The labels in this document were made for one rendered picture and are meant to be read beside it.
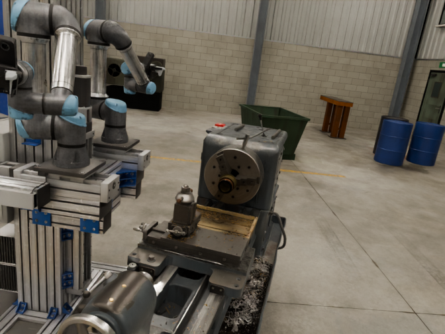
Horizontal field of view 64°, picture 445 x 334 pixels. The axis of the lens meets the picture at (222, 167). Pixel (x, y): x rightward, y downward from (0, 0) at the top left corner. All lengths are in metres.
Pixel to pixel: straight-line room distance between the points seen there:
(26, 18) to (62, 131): 0.44
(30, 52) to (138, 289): 1.05
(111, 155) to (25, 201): 0.63
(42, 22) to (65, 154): 0.52
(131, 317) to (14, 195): 0.95
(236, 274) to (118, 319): 0.67
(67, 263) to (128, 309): 1.34
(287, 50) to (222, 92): 2.43
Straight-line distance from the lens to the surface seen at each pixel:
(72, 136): 1.64
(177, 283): 1.47
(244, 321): 1.80
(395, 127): 8.08
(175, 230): 1.47
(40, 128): 1.65
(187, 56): 11.86
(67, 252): 2.16
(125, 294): 0.90
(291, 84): 12.19
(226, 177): 1.81
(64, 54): 1.49
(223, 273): 1.43
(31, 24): 1.61
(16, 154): 2.02
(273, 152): 2.03
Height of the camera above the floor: 1.68
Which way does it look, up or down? 17 degrees down
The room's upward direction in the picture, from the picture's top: 7 degrees clockwise
